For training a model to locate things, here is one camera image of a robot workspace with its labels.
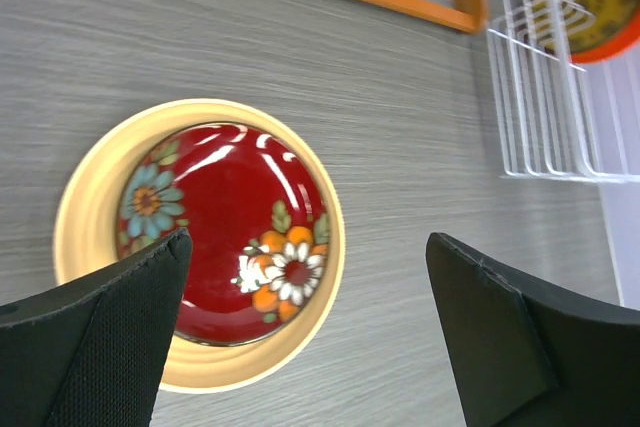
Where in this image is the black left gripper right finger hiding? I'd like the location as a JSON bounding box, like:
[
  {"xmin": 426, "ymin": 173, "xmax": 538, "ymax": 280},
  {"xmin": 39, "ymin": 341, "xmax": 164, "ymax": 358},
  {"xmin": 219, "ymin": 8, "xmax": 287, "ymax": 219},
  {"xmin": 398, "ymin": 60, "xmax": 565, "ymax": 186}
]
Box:
[{"xmin": 426, "ymin": 233, "xmax": 639, "ymax": 426}]

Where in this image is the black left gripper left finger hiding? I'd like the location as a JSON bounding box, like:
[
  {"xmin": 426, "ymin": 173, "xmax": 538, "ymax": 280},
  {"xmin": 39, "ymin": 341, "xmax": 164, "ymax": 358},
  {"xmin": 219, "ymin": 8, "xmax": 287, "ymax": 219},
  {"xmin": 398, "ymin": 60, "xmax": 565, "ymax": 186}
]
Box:
[{"xmin": 1, "ymin": 228, "xmax": 192, "ymax": 426}]

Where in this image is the dark red patterned plate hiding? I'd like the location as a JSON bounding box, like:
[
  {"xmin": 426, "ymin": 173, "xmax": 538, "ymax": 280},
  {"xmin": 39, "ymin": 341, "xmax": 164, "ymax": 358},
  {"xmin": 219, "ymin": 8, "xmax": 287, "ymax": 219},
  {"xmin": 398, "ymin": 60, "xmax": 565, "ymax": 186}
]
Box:
[{"xmin": 115, "ymin": 123, "xmax": 330, "ymax": 346}]

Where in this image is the cream yellow plate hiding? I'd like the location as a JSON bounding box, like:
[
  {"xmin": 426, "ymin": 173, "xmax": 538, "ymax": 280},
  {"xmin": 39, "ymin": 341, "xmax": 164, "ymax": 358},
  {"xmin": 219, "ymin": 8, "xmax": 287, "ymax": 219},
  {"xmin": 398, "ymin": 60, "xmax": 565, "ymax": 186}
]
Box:
[{"xmin": 53, "ymin": 98, "xmax": 346, "ymax": 394}]

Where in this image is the orange plastic plate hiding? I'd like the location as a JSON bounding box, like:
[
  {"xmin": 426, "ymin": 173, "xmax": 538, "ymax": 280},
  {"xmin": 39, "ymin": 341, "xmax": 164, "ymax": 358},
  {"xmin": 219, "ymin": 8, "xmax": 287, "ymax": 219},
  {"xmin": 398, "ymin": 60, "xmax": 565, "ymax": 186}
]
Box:
[{"xmin": 571, "ymin": 15, "xmax": 640, "ymax": 64}]

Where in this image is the white wire dish rack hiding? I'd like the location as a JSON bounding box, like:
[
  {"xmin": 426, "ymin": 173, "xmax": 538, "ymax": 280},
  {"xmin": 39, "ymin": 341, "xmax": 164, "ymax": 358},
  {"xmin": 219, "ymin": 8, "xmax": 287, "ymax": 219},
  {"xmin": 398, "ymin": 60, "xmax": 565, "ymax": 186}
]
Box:
[{"xmin": 486, "ymin": 0, "xmax": 639, "ymax": 183}]

